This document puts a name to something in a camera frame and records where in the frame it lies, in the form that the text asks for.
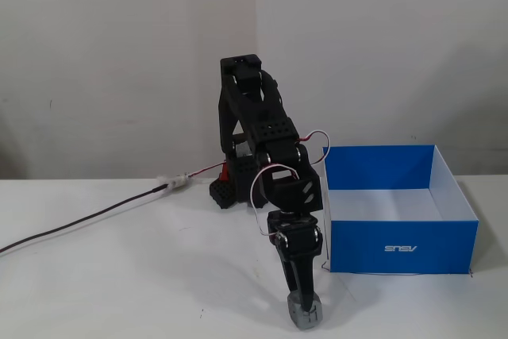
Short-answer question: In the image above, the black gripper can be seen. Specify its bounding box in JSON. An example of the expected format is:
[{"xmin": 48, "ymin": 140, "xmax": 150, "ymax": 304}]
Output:
[{"xmin": 267, "ymin": 210, "xmax": 323, "ymax": 311}]

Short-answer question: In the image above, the gray 3D-printed block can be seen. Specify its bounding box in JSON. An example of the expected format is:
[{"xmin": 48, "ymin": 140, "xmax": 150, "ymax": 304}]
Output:
[{"xmin": 286, "ymin": 290, "xmax": 324, "ymax": 333}]

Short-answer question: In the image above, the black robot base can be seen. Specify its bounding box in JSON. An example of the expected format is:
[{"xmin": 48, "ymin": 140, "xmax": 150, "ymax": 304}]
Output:
[{"xmin": 208, "ymin": 144, "xmax": 271, "ymax": 210}]

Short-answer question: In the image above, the blue cardboard box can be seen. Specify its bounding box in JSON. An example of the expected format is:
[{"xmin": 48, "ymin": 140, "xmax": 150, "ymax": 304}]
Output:
[{"xmin": 321, "ymin": 144, "xmax": 479, "ymax": 275}]

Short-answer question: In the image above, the red white servo wire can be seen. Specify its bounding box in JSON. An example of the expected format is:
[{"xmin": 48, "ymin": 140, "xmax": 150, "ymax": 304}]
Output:
[
  {"xmin": 251, "ymin": 164, "xmax": 299, "ymax": 237},
  {"xmin": 296, "ymin": 129, "xmax": 333, "ymax": 166}
]

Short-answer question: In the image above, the white taped cable connector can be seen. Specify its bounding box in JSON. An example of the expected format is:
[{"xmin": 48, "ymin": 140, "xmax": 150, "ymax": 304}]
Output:
[{"xmin": 156, "ymin": 171, "xmax": 192, "ymax": 191}]

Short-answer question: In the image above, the black power cable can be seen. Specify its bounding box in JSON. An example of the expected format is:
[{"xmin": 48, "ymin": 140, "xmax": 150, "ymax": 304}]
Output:
[{"xmin": 0, "ymin": 186, "xmax": 160, "ymax": 256}]

